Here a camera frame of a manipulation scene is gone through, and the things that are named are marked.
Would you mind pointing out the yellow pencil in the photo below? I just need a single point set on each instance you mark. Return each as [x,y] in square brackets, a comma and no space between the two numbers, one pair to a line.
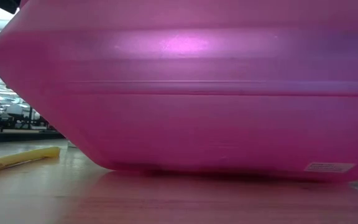
[17,158]

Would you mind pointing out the pink-red plastic supply box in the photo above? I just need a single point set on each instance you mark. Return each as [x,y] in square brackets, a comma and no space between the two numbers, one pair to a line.
[197,109]

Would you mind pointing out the white-backed chair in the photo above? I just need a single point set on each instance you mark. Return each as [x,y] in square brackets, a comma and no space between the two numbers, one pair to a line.
[14,109]

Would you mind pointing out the black metal stand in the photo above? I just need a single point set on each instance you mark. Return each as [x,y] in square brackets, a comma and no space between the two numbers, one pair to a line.
[30,118]

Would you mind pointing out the black table frame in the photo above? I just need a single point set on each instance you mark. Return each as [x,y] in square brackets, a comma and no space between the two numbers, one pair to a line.
[20,137]

